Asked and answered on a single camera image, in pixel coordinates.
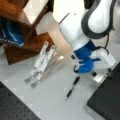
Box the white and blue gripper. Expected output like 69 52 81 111
73 41 116 74

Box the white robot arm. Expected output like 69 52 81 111
59 0 116 74

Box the black pen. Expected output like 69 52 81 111
65 76 80 100

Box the silver folding laptop stand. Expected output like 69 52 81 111
25 42 64 88

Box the black drawer box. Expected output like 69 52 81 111
87 62 120 120

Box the white lamp shade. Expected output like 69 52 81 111
53 0 85 23

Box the wooden shelf stand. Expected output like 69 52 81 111
0 0 54 65

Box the blue book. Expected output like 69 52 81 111
0 18 24 46

